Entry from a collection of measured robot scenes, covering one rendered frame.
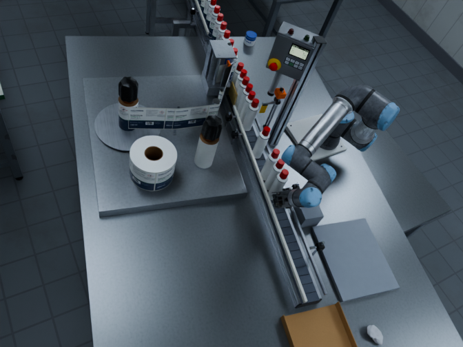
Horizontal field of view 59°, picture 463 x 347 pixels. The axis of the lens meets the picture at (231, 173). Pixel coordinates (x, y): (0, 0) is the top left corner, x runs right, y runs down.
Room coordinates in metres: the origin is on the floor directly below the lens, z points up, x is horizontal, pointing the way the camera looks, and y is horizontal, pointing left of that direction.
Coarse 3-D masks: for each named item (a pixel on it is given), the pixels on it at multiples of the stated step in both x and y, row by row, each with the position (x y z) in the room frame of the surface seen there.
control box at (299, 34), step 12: (288, 24) 1.59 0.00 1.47; (276, 36) 1.51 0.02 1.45; (288, 36) 1.50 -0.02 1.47; (300, 36) 1.53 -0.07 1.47; (312, 36) 1.56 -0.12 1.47; (276, 48) 1.50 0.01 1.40; (288, 48) 1.50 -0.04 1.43; (312, 48) 1.49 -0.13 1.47; (276, 60) 1.50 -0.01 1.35; (300, 60) 1.49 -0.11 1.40; (288, 72) 1.50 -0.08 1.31; (300, 72) 1.49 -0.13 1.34
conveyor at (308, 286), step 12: (228, 96) 1.68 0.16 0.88; (240, 132) 1.46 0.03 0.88; (252, 132) 1.49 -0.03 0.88; (252, 144) 1.41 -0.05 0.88; (264, 156) 1.36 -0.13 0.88; (252, 168) 1.28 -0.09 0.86; (276, 216) 1.05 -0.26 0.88; (288, 228) 1.01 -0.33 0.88; (288, 240) 0.95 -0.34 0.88; (300, 252) 0.91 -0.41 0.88; (288, 264) 0.84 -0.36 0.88; (300, 264) 0.86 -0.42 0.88; (300, 276) 0.80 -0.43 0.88; (312, 288) 0.77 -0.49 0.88; (300, 300) 0.70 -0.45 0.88; (312, 300) 0.72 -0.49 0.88
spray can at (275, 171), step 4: (280, 160) 1.19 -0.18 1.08; (276, 164) 1.19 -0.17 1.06; (280, 164) 1.18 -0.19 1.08; (284, 164) 1.19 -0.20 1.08; (272, 168) 1.18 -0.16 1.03; (276, 168) 1.18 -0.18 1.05; (280, 168) 1.18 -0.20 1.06; (272, 172) 1.17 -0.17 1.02; (276, 172) 1.17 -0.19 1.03; (280, 172) 1.17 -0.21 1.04; (268, 176) 1.18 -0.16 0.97; (272, 176) 1.17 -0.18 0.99; (268, 180) 1.17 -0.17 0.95; (272, 180) 1.17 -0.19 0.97; (268, 184) 1.17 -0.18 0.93; (268, 188) 1.17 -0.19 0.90
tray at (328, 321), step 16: (336, 304) 0.76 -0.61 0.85; (288, 320) 0.62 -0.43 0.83; (304, 320) 0.65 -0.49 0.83; (320, 320) 0.67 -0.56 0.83; (336, 320) 0.70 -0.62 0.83; (288, 336) 0.56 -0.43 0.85; (304, 336) 0.58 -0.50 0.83; (320, 336) 0.61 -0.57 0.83; (336, 336) 0.63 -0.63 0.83; (352, 336) 0.64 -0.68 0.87
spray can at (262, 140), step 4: (264, 128) 1.35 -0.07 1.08; (268, 128) 1.36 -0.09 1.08; (260, 132) 1.35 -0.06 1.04; (264, 132) 1.34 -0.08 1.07; (268, 132) 1.34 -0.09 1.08; (260, 136) 1.33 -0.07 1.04; (264, 136) 1.33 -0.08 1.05; (268, 136) 1.34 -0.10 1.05; (256, 140) 1.35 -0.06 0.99; (260, 140) 1.33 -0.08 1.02; (264, 140) 1.33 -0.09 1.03; (256, 144) 1.33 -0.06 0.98; (260, 144) 1.33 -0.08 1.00; (264, 144) 1.33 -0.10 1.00; (256, 148) 1.33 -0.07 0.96; (260, 148) 1.33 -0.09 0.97; (264, 148) 1.34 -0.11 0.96; (256, 152) 1.33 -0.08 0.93; (260, 152) 1.33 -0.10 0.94; (256, 156) 1.33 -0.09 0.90; (260, 156) 1.34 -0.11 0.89
